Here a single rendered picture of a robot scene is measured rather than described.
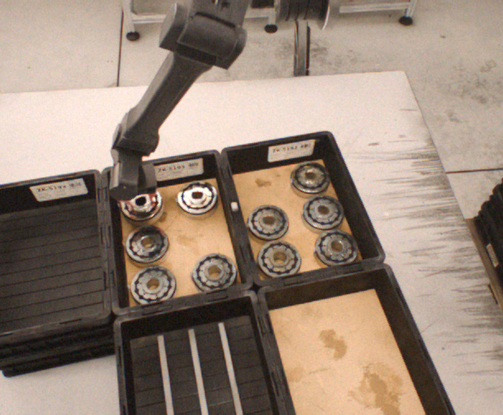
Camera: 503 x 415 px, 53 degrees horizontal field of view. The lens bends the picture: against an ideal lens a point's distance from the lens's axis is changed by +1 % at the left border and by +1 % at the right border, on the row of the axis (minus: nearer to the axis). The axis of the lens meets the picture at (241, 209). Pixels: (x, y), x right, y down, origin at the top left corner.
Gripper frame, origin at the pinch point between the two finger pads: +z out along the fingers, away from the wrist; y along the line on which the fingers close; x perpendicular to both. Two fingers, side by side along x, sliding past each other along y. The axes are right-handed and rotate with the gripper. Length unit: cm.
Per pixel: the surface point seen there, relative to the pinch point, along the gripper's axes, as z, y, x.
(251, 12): 83, 66, 173
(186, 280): 5.5, 7.8, -21.3
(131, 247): 2.8, -3.8, -11.3
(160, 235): 2.6, 3.4, -9.7
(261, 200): 6.5, 30.3, -2.4
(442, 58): 97, 169, 127
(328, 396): 5, 33, -53
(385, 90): 22, 85, 43
